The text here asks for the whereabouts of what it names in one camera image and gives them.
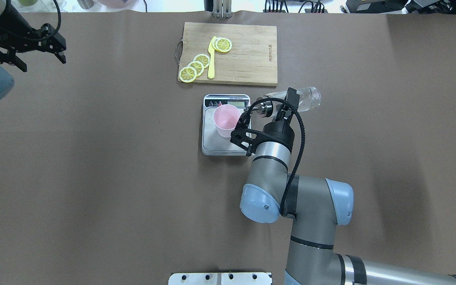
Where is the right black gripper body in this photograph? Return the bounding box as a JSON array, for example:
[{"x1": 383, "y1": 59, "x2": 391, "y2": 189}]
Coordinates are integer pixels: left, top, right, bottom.
[{"x1": 262, "y1": 120, "x2": 295, "y2": 153}]

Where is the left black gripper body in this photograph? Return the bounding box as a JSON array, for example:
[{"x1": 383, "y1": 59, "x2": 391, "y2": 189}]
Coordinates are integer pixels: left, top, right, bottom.
[{"x1": 0, "y1": 11, "x2": 50, "y2": 53}]

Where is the glass sauce bottle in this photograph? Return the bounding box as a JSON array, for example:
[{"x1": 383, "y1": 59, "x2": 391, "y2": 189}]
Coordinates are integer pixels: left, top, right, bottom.
[{"x1": 252, "y1": 87, "x2": 322, "y2": 118}]

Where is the pink plastic cup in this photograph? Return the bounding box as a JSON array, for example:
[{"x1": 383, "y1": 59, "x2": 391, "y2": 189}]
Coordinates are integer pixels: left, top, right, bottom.
[{"x1": 213, "y1": 104, "x2": 241, "y2": 138}]

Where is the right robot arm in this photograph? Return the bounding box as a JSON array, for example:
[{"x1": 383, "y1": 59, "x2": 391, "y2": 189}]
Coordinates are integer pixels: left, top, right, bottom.
[{"x1": 230, "y1": 88, "x2": 456, "y2": 285}]

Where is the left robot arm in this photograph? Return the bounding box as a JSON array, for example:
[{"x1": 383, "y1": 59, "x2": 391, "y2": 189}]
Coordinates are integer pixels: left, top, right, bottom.
[{"x1": 0, "y1": 0, "x2": 67, "y2": 100}]

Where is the silver kitchen scale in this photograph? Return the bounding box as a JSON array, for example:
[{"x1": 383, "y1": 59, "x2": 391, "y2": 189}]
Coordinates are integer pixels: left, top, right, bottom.
[{"x1": 201, "y1": 94, "x2": 252, "y2": 156}]

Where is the bamboo cutting board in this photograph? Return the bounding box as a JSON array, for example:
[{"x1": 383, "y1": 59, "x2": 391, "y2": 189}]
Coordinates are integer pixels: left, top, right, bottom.
[{"x1": 179, "y1": 22, "x2": 277, "y2": 87}]

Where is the lemon slice by knife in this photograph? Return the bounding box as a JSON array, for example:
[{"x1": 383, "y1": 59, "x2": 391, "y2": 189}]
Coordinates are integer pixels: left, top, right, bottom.
[{"x1": 214, "y1": 37, "x2": 233, "y2": 53}]

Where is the middle lemon slice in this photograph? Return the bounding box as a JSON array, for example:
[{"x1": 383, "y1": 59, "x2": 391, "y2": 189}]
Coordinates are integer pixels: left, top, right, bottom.
[{"x1": 188, "y1": 60, "x2": 205, "y2": 77}]

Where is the lemon slice near edge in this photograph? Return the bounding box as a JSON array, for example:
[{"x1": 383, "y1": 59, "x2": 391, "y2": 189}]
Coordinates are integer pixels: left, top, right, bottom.
[{"x1": 178, "y1": 66, "x2": 198, "y2": 83}]

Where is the aluminium frame post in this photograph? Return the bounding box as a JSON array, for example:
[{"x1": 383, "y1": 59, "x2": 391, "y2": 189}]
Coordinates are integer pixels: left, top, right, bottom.
[{"x1": 212, "y1": 0, "x2": 233, "y2": 19}]

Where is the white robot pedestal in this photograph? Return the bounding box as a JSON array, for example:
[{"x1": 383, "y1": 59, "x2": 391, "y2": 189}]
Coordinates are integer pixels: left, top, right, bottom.
[{"x1": 168, "y1": 272, "x2": 273, "y2": 285}]

